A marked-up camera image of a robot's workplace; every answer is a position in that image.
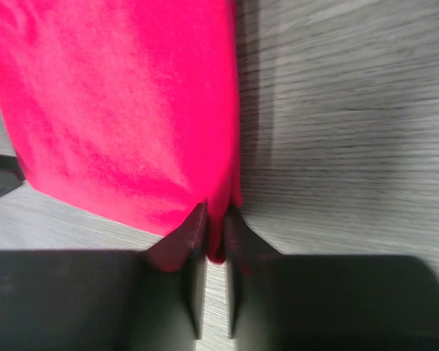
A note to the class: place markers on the crimson red t shirt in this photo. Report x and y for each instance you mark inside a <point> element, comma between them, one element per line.
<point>126,109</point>

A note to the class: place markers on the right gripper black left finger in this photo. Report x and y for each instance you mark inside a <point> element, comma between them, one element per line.
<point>107,299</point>

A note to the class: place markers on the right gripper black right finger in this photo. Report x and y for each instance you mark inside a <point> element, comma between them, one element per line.
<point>326,301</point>

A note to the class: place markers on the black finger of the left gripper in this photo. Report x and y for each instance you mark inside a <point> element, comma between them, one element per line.
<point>11,175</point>

